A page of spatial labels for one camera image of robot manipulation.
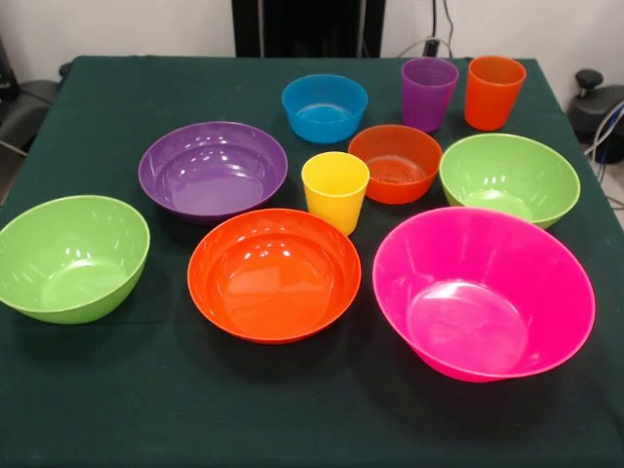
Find purple plastic cup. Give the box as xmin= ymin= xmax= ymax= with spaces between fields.
xmin=401 ymin=57 xmax=460 ymax=134

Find green plastic bowl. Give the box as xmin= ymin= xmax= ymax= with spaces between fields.
xmin=0 ymin=194 xmax=151 ymax=326
xmin=439 ymin=133 xmax=582 ymax=230

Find yellow plastic cup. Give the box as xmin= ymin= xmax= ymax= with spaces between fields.
xmin=300 ymin=151 xmax=371 ymax=236

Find large orange plastic bowl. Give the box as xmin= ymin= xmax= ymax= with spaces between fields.
xmin=187 ymin=208 xmax=363 ymax=345

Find small orange plastic bowl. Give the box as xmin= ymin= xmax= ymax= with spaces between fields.
xmin=347 ymin=124 xmax=444 ymax=205

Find blue plastic bowl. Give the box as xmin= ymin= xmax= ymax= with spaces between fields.
xmin=281 ymin=73 xmax=369 ymax=144

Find purple plastic bowl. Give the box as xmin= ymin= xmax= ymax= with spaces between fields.
xmin=137 ymin=121 xmax=290 ymax=226

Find pink plastic bowl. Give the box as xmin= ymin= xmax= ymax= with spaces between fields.
xmin=371 ymin=206 xmax=597 ymax=383

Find orange plastic cup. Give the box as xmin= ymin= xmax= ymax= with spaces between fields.
xmin=463 ymin=55 xmax=527 ymax=132

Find dark green tablecloth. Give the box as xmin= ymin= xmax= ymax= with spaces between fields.
xmin=0 ymin=55 xmax=624 ymax=468

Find black chair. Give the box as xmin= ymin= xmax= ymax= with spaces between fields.
xmin=0 ymin=36 xmax=62 ymax=157

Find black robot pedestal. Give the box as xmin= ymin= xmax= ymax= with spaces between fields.
xmin=231 ymin=0 xmax=386 ymax=59

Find thin black cable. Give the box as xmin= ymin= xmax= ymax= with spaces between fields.
xmin=441 ymin=0 xmax=457 ymax=39

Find blue and white cables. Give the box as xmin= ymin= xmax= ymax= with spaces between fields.
xmin=583 ymin=99 xmax=624 ymax=170

